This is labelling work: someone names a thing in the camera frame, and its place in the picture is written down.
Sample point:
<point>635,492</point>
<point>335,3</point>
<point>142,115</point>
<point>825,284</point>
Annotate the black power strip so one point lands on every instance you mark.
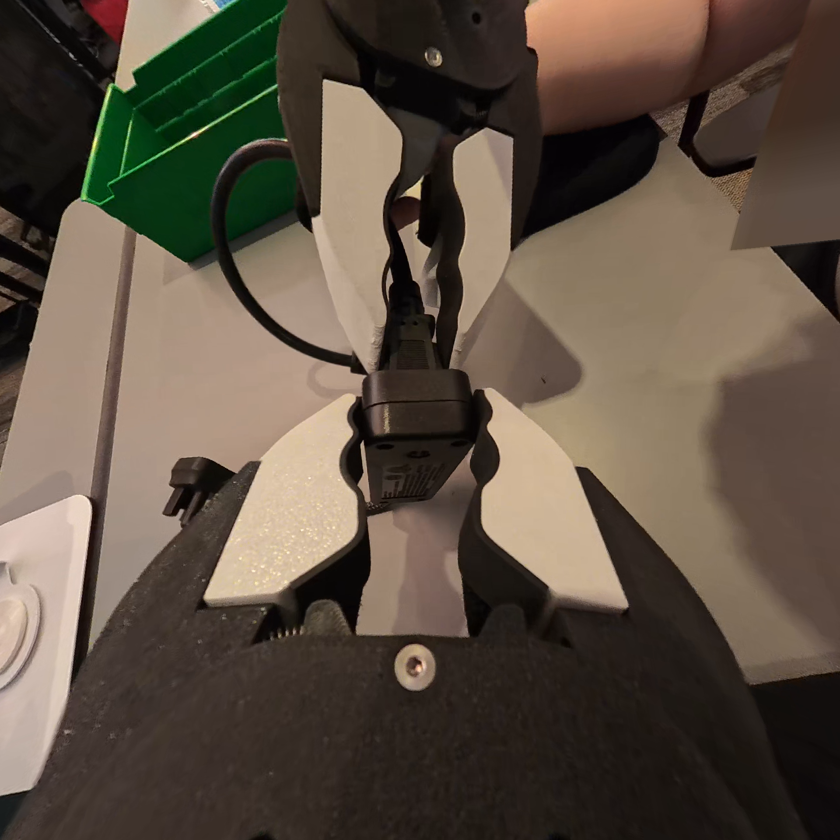
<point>413,407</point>

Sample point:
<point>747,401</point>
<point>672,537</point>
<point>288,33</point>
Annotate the person's right hand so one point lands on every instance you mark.
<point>407,211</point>

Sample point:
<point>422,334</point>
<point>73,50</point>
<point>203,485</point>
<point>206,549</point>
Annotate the black power plug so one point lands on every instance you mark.
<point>407,341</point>

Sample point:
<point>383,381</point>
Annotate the green plastic bin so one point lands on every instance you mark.
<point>197,164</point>

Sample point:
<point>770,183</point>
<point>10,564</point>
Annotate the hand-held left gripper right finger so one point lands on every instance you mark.
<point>551,525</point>

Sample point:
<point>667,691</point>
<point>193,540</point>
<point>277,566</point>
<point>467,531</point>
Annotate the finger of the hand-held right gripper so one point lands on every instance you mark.
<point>348,197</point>
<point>482,216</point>

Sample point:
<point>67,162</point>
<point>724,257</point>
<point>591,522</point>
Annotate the black pronged plug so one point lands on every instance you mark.
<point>190,485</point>

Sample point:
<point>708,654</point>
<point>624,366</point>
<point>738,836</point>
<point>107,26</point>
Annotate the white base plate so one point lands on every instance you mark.
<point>59,590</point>

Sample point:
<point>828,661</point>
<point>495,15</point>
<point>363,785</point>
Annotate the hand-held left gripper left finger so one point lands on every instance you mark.
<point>282,525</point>

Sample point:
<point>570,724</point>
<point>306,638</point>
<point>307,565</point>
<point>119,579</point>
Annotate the person's right forearm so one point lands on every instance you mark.
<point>643,59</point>

